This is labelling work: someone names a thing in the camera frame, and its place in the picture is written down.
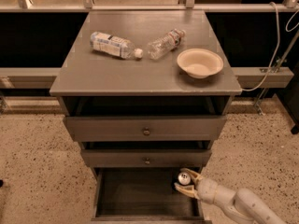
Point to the dark blue pepsi can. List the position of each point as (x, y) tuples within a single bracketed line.
[(182, 178)]

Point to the grey top drawer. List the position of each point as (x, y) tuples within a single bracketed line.
[(176, 128)]

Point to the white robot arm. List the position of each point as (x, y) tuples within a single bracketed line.
[(242, 206)]

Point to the white paper bowl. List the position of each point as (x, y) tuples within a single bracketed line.
[(200, 63)]

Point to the metal railing frame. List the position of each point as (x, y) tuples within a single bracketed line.
[(31, 7)]

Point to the grey wooden drawer cabinet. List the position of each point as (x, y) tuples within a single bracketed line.
[(91, 84)]

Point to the labelled water bottle white cap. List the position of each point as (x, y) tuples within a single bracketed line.
[(115, 46)]

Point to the grey open bottom drawer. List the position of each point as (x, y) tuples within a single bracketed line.
[(143, 196)]

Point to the grey middle drawer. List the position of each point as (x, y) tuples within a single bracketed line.
[(125, 158)]

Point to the brass middle drawer knob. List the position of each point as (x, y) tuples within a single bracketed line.
[(147, 161)]

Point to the brass drawer knob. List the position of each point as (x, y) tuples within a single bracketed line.
[(146, 131), (147, 161)]

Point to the brass top drawer knob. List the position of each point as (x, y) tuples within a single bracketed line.
[(146, 131)]

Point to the clear crushed water bottle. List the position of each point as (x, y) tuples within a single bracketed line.
[(162, 45)]

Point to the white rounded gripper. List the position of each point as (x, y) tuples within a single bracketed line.
[(206, 189)]

